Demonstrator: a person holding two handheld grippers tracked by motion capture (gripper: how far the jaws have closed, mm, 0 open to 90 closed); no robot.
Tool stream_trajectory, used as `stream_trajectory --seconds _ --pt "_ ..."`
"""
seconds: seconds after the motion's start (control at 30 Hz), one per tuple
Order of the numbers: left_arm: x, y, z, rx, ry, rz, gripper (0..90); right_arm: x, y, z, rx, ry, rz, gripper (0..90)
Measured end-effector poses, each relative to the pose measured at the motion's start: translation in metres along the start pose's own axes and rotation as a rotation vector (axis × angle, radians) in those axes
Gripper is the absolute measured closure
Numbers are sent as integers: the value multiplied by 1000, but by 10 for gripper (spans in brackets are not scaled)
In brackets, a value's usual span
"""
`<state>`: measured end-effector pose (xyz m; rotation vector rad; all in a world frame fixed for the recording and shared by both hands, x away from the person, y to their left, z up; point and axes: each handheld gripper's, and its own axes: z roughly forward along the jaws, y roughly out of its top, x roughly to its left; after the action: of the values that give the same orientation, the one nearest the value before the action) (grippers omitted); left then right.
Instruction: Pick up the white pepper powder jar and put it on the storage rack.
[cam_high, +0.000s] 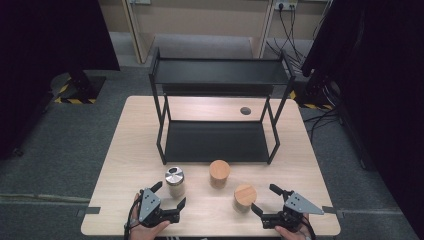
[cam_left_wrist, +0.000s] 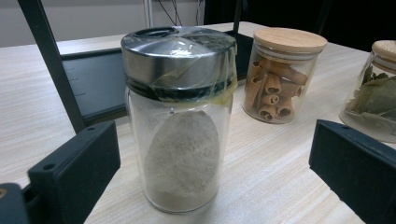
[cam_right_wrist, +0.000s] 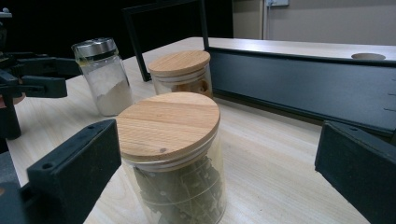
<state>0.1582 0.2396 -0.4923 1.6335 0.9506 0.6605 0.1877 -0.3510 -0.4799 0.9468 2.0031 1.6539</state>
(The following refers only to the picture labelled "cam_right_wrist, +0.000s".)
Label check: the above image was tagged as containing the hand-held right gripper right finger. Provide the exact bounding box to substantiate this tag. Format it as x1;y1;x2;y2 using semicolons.
315;120;396;224

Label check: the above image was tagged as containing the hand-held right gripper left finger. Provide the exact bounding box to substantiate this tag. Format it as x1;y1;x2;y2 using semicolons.
21;119;122;224

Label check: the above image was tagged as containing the glass shaker with white powder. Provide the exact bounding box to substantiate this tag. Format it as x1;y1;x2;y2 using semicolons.
70;36;134;118

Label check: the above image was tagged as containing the glass jar with green leaves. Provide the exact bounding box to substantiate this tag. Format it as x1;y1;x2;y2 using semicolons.
115;91;228;224

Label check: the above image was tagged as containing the glass jar with brown contents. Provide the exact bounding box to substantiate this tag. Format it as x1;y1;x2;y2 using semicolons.
148;49;214;100

